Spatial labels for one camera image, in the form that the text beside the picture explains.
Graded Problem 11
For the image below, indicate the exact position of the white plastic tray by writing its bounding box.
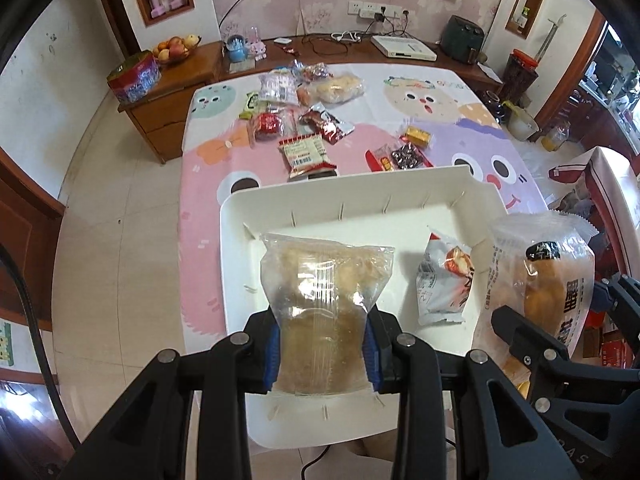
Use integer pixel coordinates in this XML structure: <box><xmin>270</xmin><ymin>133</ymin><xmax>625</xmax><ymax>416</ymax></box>
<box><xmin>219</xmin><ymin>162</ymin><xmax>511</xmax><ymax>450</ymax></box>

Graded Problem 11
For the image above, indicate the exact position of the red round tin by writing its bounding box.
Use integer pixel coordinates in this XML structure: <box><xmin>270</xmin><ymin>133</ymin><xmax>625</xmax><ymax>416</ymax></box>
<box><xmin>106</xmin><ymin>51</ymin><xmax>162</xmax><ymax>105</ymax></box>

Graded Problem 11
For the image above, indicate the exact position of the clear brown bread packet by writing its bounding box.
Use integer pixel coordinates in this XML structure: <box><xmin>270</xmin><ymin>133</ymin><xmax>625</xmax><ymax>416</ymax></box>
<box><xmin>259</xmin><ymin>232</ymin><xmax>396</xmax><ymax>397</ymax></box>

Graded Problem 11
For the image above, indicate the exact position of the white bucket yellow handle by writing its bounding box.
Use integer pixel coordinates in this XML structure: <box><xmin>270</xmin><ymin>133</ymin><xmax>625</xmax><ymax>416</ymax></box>
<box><xmin>506</xmin><ymin>101</ymin><xmax>540</xmax><ymax>142</ymax></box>

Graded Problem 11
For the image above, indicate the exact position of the dark brown jar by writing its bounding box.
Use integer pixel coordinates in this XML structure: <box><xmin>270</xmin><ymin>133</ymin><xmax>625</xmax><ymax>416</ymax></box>
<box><xmin>482</xmin><ymin>90</ymin><xmax>511</xmax><ymax>124</ymax></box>

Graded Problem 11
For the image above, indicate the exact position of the dark chocolate snack packet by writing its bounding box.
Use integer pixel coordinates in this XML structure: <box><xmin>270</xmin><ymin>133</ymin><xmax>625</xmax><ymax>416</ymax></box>
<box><xmin>366</xmin><ymin>141</ymin><xmax>435</xmax><ymax>173</ymax></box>

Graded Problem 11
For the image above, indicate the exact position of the fruit bowl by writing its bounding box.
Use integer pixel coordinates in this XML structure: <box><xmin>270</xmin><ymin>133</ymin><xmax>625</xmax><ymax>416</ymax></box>
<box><xmin>151</xmin><ymin>34</ymin><xmax>202</xmax><ymax>65</ymax></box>

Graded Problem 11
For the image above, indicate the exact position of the clear red candy packet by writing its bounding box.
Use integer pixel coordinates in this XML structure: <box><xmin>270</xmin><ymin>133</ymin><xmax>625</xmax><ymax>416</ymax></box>
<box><xmin>291</xmin><ymin>60</ymin><xmax>332</xmax><ymax>84</ymax></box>

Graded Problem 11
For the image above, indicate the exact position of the green air fryer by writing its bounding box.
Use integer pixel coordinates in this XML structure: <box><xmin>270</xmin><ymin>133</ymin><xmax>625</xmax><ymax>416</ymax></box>
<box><xmin>440</xmin><ymin>15</ymin><xmax>485</xmax><ymax>65</ymax></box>

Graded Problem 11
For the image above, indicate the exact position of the brown woven bin red lid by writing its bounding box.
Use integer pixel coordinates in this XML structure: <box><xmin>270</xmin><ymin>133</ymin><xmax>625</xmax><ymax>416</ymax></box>
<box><xmin>501</xmin><ymin>50</ymin><xmax>540</xmax><ymax>107</ymax></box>

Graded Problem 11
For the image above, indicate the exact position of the pink toy figure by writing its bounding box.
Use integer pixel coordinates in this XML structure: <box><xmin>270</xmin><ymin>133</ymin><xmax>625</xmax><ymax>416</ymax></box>
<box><xmin>247</xmin><ymin>30</ymin><xmax>269</xmax><ymax>59</ymax></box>

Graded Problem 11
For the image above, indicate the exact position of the dark red snack packet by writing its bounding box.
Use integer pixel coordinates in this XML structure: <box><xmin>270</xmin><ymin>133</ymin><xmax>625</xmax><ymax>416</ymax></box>
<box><xmin>299</xmin><ymin>104</ymin><xmax>354</xmax><ymax>144</ymax></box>

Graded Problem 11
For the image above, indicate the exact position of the wooden cabinet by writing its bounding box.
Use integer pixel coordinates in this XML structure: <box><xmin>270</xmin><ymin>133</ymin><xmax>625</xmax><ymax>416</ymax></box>
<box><xmin>117</xmin><ymin>34</ymin><xmax>503</xmax><ymax>165</ymax></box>

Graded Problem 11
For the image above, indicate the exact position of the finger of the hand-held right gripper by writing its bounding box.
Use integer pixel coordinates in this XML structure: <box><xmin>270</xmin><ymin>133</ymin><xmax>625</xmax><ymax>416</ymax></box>
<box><xmin>592</xmin><ymin>274</ymin><xmax>640</xmax><ymax>361</ymax></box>
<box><xmin>491</xmin><ymin>305</ymin><xmax>572</xmax><ymax>411</ymax></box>

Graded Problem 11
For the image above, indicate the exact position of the pale puffed snack packet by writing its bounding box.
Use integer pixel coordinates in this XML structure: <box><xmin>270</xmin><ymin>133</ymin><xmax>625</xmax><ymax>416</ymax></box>
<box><xmin>310</xmin><ymin>73</ymin><xmax>366</xmax><ymax>106</ymax></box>

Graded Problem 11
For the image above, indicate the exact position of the yellow bread packet black label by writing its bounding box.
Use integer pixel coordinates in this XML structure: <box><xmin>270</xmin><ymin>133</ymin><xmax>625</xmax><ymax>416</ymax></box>
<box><xmin>470</xmin><ymin>210</ymin><xmax>599</xmax><ymax>403</ymax></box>

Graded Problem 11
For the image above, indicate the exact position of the white wall socket strip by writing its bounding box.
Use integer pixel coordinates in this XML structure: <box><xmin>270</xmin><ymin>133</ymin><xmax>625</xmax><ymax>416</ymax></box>
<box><xmin>348</xmin><ymin>1</ymin><xmax>404</xmax><ymax>20</ymax></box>

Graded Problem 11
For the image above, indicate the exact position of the small yellow snack packet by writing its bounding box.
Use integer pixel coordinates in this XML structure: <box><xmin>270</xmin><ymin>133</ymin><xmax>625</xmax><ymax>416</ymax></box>
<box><xmin>402</xmin><ymin>126</ymin><xmax>434</xmax><ymax>149</ymax></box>

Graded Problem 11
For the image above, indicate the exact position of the cartoon printed tablecloth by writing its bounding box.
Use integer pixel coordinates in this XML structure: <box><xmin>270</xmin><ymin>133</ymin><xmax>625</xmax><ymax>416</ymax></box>
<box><xmin>177</xmin><ymin>62</ymin><xmax>551</xmax><ymax>356</ymax></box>

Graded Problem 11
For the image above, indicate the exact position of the green snack packet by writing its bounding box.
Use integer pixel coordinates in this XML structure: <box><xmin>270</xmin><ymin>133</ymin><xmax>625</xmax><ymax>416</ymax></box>
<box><xmin>238</xmin><ymin>91</ymin><xmax>261</xmax><ymax>121</ymax></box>

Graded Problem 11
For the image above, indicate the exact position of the thick black cable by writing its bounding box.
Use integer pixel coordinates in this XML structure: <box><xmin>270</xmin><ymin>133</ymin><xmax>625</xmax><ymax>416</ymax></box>
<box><xmin>0</xmin><ymin>244</ymin><xmax>82</xmax><ymax>453</ymax></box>

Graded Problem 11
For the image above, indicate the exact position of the white set-top box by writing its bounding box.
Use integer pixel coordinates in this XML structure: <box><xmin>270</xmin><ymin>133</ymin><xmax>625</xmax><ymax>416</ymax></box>
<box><xmin>371</xmin><ymin>34</ymin><xmax>438</xmax><ymax>62</ymax></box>

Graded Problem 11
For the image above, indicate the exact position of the yellow liquid jar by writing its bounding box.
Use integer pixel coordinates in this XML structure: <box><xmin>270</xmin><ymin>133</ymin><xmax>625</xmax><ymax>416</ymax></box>
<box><xmin>541</xmin><ymin>120</ymin><xmax>571</xmax><ymax>152</ymax></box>

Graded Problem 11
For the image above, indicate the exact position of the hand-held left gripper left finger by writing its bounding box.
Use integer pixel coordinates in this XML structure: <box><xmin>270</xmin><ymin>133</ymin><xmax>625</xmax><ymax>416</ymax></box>
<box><xmin>60</xmin><ymin>311</ymin><xmax>282</xmax><ymax>480</ymax></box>

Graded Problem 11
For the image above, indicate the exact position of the black looped cable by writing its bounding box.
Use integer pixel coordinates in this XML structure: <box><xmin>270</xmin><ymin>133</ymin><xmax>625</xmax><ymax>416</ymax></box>
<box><xmin>300</xmin><ymin>35</ymin><xmax>352</xmax><ymax>57</ymax></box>

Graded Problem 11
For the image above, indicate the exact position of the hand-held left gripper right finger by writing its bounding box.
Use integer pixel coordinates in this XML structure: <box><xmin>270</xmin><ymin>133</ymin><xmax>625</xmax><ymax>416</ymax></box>
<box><xmin>363</xmin><ymin>310</ymin><xmax>583</xmax><ymax>480</ymax></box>

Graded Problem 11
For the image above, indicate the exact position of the round red snack packet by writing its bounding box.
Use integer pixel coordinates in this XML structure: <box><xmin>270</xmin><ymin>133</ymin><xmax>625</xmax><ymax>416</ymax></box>
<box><xmin>251</xmin><ymin>111</ymin><xmax>285</xmax><ymax>143</ymax></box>

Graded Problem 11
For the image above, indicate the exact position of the thin black cable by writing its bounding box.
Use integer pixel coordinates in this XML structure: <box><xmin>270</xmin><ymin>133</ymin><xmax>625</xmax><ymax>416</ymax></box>
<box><xmin>300</xmin><ymin>440</ymin><xmax>353</xmax><ymax>480</ymax></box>

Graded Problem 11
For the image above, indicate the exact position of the pink white snack packet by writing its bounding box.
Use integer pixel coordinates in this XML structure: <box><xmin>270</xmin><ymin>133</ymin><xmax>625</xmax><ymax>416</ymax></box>
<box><xmin>257</xmin><ymin>70</ymin><xmax>301</xmax><ymax>107</ymax></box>

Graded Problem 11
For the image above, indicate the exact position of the white covered chair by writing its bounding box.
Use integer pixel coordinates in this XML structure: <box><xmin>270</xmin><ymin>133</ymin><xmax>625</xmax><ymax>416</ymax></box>
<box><xmin>547</xmin><ymin>146</ymin><xmax>640</xmax><ymax>281</ymax></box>

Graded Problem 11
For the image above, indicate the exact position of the red white label snack packet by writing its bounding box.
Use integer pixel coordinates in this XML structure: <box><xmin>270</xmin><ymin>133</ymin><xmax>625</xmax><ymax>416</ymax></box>
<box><xmin>277</xmin><ymin>135</ymin><xmax>337</xmax><ymax>182</ymax></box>

